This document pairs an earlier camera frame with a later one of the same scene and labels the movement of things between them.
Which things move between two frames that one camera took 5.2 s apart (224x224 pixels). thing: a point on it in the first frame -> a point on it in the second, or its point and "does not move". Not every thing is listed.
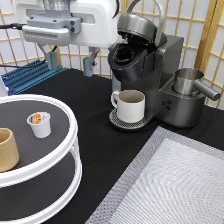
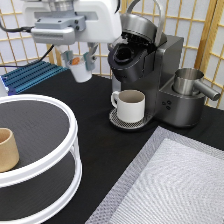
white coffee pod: x=41 y=124 -> x=79 y=70
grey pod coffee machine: x=146 y=60 does not move
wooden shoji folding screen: x=200 y=23 does not move
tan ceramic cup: x=9 y=156 does not move
